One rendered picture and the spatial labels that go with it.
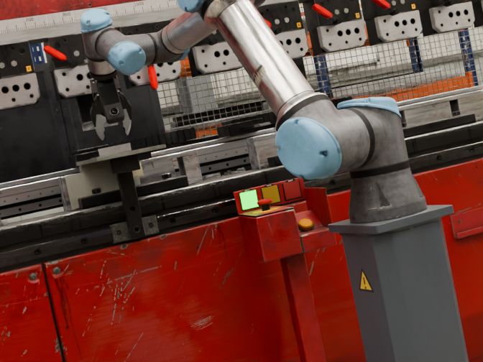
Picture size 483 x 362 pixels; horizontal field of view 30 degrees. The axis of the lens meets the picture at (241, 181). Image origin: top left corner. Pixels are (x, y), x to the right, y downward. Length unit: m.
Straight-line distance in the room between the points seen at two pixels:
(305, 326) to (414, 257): 0.71
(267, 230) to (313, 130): 0.70
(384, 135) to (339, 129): 0.11
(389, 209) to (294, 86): 0.29
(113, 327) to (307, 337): 0.50
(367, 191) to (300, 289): 0.68
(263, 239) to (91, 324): 0.50
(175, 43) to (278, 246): 0.56
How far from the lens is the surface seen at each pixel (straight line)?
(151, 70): 2.49
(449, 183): 2.78
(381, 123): 1.71
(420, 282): 1.73
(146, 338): 2.42
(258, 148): 2.62
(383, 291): 1.71
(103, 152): 2.39
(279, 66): 1.70
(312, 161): 1.61
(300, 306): 2.36
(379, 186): 1.71
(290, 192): 2.43
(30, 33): 2.48
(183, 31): 2.10
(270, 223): 2.26
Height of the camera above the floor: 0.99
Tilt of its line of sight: 3 degrees down
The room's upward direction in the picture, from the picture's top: 12 degrees counter-clockwise
